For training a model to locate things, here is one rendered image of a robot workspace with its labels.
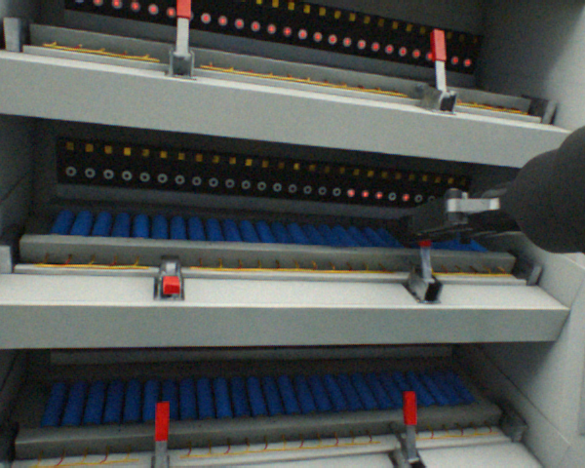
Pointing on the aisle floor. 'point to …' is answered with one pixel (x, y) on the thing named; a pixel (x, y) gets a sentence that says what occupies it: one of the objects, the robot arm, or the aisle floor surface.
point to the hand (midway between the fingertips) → (426, 227)
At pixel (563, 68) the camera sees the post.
